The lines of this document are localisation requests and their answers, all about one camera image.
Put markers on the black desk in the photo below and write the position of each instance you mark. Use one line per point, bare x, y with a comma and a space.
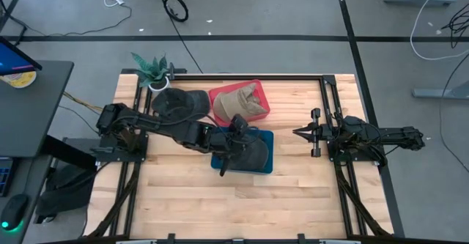
29, 119

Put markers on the black aluminium frame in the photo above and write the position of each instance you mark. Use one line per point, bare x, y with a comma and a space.
328, 81

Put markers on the black keyboard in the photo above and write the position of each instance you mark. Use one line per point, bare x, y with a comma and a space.
5, 178

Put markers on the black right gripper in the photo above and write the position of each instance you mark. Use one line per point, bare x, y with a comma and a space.
328, 134

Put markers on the black computer mouse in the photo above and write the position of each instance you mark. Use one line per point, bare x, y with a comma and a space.
14, 211

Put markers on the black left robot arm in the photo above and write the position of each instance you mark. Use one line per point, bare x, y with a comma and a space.
165, 126

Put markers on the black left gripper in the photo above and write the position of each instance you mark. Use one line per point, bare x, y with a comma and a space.
223, 143

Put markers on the white plant pot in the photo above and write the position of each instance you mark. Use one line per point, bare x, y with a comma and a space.
166, 85

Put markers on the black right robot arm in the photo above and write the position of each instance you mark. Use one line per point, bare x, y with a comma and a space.
384, 134

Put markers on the computer monitor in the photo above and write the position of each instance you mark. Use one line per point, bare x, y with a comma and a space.
14, 59

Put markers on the red plastic bin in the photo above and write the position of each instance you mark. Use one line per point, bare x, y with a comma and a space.
217, 93

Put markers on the black bag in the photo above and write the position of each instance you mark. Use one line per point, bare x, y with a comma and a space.
66, 196

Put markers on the yellow bowl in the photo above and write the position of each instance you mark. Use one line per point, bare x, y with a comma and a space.
22, 80

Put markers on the dark grey cap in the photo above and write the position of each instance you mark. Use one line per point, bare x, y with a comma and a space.
256, 156
179, 103

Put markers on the green snake plant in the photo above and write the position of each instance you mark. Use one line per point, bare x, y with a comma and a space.
152, 72

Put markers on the blue plastic bin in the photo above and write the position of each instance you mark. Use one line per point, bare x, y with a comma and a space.
267, 136

